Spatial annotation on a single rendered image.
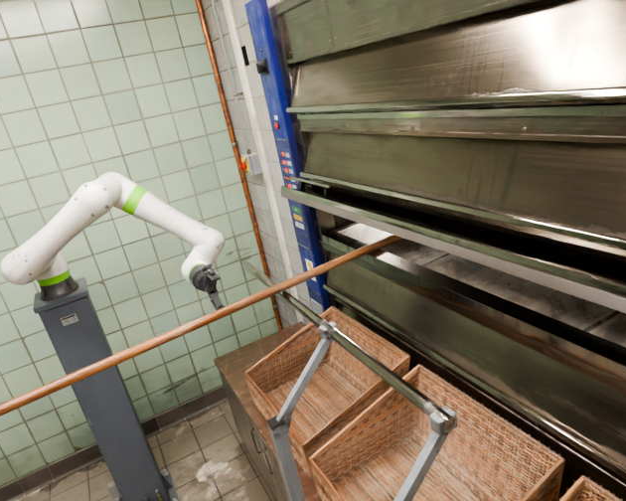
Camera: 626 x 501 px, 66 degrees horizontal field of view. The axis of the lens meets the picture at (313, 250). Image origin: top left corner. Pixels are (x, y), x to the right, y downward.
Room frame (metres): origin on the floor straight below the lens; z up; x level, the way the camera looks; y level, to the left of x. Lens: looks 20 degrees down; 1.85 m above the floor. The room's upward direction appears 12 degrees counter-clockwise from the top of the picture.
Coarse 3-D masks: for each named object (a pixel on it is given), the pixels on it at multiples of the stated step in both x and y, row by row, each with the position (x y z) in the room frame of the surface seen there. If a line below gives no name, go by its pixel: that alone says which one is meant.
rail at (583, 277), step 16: (288, 192) 1.86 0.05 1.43; (304, 192) 1.73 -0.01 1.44; (352, 208) 1.42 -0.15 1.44; (400, 224) 1.19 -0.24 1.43; (416, 224) 1.15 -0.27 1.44; (448, 240) 1.02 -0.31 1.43; (464, 240) 0.98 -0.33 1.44; (496, 256) 0.89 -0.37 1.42; (512, 256) 0.86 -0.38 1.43; (528, 256) 0.83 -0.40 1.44; (560, 272) 0.76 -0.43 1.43; (576, 272) 0.73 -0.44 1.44; (608, 288) 0.68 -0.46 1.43; (624, 288) 0.66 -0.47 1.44
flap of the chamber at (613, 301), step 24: (312, 192) 1.86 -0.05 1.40; (336, 192) 1.84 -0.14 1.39; (360, 216) 1.37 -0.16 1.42; (408, 216) 1.34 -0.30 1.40; (432, 216) 1.33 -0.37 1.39; (432, 240) 1.07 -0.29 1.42; (480, 240) 1.04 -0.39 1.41; (504, 240) 1.03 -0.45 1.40; (528, 240) 1.03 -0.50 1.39; (504, 264) 0.87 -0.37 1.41; (576, 264) 0.83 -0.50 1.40; (600, 264) 0.82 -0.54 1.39; (624, 264) 0.82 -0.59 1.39; (552, 288) 0.77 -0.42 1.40; (576, 288) 0.73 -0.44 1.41; (624, 312) 0.65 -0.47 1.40
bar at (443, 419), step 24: (312, 312) 1.30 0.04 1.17; (336, 336) 1.14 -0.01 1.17; (312, 360) 1.17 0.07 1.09; (360, 360) 1.02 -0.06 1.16; (408, 384) 0.87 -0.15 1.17; (288, 408) 1.13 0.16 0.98; (432, 408) 0.78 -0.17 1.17; (288, 432) 1.13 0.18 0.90; (432, 432) 0.76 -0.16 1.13; (288, 456) 1.10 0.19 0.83; (432, 456) 0.74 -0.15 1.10; (288, 480) 1.10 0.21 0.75; (408, 480) 0.73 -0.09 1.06
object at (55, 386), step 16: (384, 240) 1.69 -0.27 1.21; (352, 256) 1.61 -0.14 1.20; (304, 272) 1.54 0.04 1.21; (320, 272) 1.55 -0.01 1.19; (272, 288) 1.47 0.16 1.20; (240, 304) 1.41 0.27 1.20; (208, 320) 1.36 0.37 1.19; (160, 336) 1.30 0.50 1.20; (176, 336) 1.31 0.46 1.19; (128, 352) 1.25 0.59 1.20; (144, 352) 1.27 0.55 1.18; (96, 368) 1.20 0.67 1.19; (48, 384) 1.16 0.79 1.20; (64, 384) 1.16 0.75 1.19; (16, 400) 1.11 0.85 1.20; (32, 400) 1.12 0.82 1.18; (0, 416) 1.09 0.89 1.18
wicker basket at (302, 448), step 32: (352, 320) 1.77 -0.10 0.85; (288, 352) 1.83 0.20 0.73; (256, 384) 1.64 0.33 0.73; (288, 384) 1.79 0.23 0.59; (320, 384) 1.75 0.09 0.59; (352, 384) 1.70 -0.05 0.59; (384, 384) 1.54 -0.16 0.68; (320, 416) 1.55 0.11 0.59; (352, 416) 1.33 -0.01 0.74; (384, 416) 1.38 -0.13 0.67
